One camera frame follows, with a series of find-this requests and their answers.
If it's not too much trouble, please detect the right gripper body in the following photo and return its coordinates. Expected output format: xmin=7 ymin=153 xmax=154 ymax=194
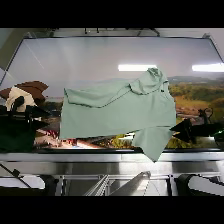
xmin=169 ymin=118 xmax=197 ymax=145

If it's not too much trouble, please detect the pale green shirt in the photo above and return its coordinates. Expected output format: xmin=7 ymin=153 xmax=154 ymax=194
xmin=58 ymin=67 xmax=178 ymax=164

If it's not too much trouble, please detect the white garment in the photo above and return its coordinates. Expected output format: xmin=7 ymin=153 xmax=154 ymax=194
xmin=4 ymin=85 xmax=38 ymax=113

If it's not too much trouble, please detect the black garment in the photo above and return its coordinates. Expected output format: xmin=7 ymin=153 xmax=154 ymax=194
xmin=0 ymin=111 xmax=43 ymax=153

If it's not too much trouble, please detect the silver frame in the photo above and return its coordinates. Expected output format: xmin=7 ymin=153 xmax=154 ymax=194
xmin=0 ymin=28 xmax=224 ymax=197

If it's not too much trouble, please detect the black cable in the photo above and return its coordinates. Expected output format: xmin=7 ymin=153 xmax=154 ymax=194
xmin=0 ymin=162 xmax=33 ymax=190

